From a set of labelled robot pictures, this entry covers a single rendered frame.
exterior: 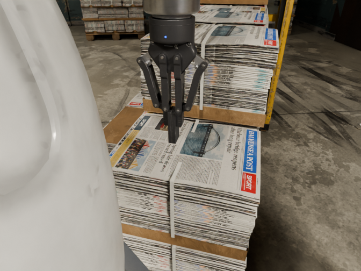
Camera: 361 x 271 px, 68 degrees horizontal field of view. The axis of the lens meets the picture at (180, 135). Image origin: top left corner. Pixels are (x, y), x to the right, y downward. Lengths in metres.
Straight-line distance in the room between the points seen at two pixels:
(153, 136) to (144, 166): 0.13
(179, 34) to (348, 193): 1.78
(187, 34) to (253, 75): 0.34
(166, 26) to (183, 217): 0.44
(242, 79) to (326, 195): 1.35
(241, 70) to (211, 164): 0.27
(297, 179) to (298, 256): 0.62
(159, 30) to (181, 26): 0.04
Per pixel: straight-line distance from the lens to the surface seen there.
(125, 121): 1.32
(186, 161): 0.65
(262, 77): 0.75
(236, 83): 0.76
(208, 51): 0.75
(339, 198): 2.00
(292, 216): 1.76
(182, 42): 0.45
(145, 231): 0.76
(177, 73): 0.47
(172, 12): 0.43
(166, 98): 0.50
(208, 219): 0.66
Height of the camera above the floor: 1.23
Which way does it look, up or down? 32 degrees down
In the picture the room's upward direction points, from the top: straight up
